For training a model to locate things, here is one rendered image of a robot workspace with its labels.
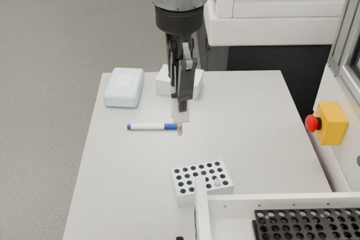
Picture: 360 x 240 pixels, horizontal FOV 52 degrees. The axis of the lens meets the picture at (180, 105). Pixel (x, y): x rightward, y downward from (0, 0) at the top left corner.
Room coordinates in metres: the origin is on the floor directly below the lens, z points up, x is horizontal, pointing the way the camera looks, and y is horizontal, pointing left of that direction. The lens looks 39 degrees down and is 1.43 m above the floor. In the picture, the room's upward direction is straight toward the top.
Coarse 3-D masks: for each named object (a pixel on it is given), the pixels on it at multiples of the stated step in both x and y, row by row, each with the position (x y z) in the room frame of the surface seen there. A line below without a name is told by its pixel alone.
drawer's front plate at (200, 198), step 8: (200, 176) 0.43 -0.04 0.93; (200, 184) 0.41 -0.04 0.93; (200, 192) 0.39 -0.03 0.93; (200, 200) 0.37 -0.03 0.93; (200, 208) 0.36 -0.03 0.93; (200, 216) 0.34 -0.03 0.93; (208, 216) 0.35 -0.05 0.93; (200, 224) 0.33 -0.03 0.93; (208, 224) 0.33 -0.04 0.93; (200, 232) 0.32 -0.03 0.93; (208, 232) 0.32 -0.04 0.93
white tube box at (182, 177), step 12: (180, 168) 0.56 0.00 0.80; (192, 168) 0.57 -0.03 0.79; (204, 168) 0.56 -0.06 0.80; (216, 168) 0.56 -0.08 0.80; (180, 180) 0.53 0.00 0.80; (192, 180) 0.53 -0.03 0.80; (228, 180) 0.53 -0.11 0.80; (180, 192) 0.49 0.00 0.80; (192, 192) 0.49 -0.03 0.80; (216, 192) 0.50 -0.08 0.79; (228, 192) 0.51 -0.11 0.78; (180, 204) 0.48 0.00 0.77
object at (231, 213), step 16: (336, 192) 0.42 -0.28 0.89; (352, 192) 0.42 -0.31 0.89; (208, 208) 0.40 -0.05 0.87; (224, 208) 0.40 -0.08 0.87; (240, 208) 0.40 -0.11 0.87; (256, 208) 0.40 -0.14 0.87; (272, 208) 0.40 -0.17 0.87; (288, 208) 0.40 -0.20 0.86; (304, 208) 0.41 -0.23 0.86; (224, 224) 0.39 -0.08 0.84; (240, 224) 0.39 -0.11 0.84
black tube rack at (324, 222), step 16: (320, 208) 0.38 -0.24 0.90; (336, 208) 0.38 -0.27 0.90; (352, 208) 0.38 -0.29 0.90; (256, 224) 0.37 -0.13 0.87; (272, 224) 0.35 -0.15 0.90; (288, 224) 0.35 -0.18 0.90; (304, 224) 0.35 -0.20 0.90; (320, 224) 0.35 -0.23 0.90; (336, 224) 0.35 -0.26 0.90; (352, 224) 0.35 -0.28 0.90
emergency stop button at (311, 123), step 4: (308, 116) 0.63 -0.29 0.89; (312, 116) 0.62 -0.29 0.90; (308, 120) 0.62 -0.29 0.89; (312, 120) 0.61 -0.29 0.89; (316, 120) 0.62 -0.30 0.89; (308, 124) 0.62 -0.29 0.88; (312, 124) 0.61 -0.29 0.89; (316, 124) 0.61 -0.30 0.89; (308, 128) 0.61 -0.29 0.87; (312, 128) 0.60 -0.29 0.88
